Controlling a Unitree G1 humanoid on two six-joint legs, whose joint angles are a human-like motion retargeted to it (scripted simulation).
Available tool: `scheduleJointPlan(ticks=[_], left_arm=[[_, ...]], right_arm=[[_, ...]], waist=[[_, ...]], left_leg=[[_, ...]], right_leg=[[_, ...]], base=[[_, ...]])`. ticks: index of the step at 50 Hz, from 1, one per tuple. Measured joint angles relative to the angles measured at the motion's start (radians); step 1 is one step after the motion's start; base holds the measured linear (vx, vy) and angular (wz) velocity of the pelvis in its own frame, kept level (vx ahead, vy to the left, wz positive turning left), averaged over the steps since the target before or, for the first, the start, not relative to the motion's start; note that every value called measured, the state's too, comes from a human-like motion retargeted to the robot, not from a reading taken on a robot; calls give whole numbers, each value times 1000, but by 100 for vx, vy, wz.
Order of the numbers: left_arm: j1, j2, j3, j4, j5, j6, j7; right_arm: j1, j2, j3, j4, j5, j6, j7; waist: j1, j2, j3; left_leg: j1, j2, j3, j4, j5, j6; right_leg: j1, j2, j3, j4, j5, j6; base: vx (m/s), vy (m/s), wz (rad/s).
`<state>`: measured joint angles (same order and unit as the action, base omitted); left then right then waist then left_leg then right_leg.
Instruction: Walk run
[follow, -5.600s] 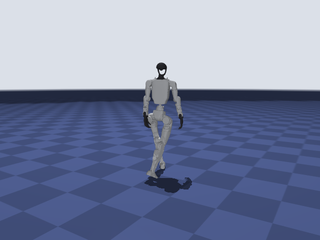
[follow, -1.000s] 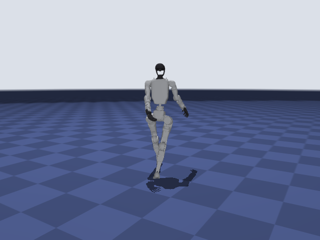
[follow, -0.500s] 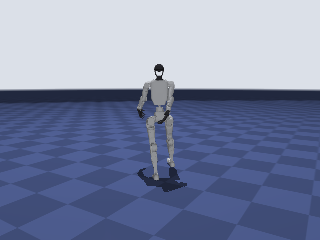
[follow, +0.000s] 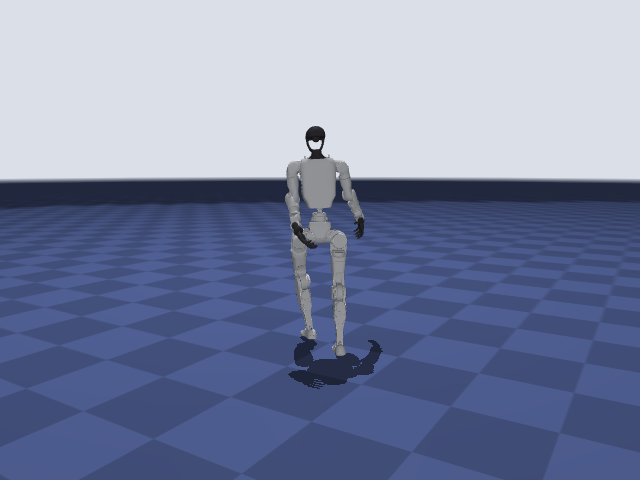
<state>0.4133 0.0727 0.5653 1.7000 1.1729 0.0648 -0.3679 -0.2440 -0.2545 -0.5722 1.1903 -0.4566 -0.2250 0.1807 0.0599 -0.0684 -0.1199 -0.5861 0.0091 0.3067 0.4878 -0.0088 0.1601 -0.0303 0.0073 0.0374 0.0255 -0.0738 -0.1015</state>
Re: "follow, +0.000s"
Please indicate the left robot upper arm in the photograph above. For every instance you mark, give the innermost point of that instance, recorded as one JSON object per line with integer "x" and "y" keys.
{"x": 292, "y": 179}

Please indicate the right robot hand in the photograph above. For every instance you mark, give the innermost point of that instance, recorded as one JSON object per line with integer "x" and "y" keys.
{"x": 360, "y": 228}

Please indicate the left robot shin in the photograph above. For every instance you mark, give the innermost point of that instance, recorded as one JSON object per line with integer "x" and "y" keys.
{"x": 305, "y": 303}

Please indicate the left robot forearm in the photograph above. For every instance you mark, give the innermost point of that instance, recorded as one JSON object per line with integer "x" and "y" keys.
{"x": 293, "y": 208}

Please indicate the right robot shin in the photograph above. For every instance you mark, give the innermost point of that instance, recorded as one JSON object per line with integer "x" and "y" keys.
{"x": 339, "y": 316}

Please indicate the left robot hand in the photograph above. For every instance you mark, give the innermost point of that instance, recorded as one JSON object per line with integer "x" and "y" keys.
{"x": 297, "y": 230}

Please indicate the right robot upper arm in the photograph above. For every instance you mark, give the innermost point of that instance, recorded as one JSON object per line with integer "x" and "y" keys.
{"x": 345, "y": 179}

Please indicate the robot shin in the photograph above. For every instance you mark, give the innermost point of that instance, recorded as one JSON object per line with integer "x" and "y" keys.
{"x": 339, "y": 316}
{"x": 305, "y": 303}

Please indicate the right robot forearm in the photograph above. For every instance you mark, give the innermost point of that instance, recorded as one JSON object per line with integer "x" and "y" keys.
{"x": 354, "y": 206}

